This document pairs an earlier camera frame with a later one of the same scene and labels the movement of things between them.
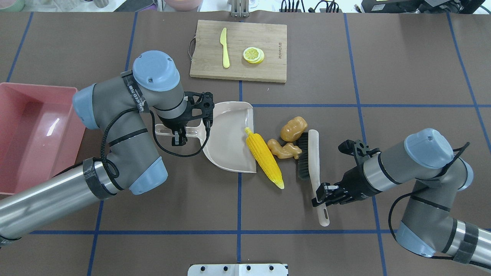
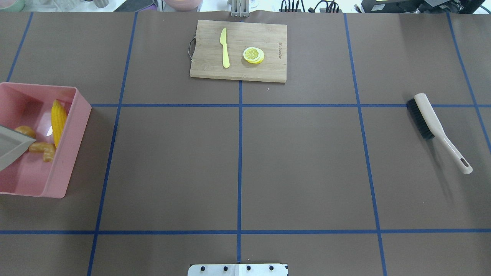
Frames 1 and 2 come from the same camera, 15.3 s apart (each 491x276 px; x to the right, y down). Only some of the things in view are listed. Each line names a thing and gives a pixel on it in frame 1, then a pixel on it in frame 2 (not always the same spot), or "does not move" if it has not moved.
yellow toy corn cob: (262, 151) -> (58, 119)
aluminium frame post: (240, 9) does not move
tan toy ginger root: (288, 150) -> (48, 150)
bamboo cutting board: (242, 51) does not move
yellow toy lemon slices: (253, 55) does not move
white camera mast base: (238, 270) does not move
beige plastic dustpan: (229, 144) -> (14, 144)
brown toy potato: (293, 129) -> (27, 131)
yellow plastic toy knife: (223, 40) does not move
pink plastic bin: (40, 133) does not move
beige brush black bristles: (309, 165) -> (430, 125)
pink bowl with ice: (184, 5) does not move
